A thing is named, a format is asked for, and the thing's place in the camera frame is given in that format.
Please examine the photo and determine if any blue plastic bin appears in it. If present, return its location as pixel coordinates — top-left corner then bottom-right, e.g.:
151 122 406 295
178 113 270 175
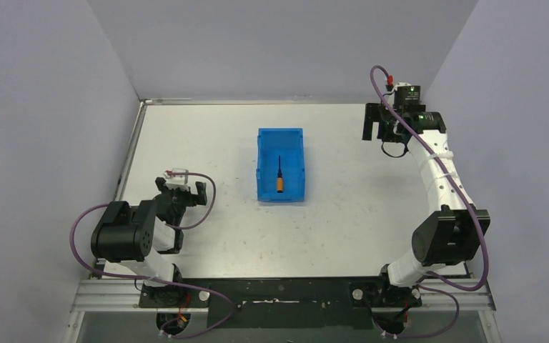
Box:
256 128 306 203

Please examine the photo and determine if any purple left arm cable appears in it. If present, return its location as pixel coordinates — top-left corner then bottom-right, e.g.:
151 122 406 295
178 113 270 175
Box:
69 169 236 340

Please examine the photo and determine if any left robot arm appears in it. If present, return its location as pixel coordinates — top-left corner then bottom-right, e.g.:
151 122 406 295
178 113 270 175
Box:
90 171 213 308

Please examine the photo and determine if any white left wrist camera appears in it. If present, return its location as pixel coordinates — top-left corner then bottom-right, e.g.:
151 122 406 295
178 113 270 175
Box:
163 168 189 191

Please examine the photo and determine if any orange handled screwdriver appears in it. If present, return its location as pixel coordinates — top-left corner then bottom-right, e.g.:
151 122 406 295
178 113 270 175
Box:
276 156 285 194

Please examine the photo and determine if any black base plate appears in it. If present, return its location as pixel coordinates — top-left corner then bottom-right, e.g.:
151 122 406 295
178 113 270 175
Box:
138 276 422 334

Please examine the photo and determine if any aluminium frame rail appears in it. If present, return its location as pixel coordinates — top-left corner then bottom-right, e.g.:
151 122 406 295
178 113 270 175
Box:
63 277 502 342

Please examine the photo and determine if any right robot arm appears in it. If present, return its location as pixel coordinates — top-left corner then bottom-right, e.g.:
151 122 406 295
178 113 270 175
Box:
362 82 490 307

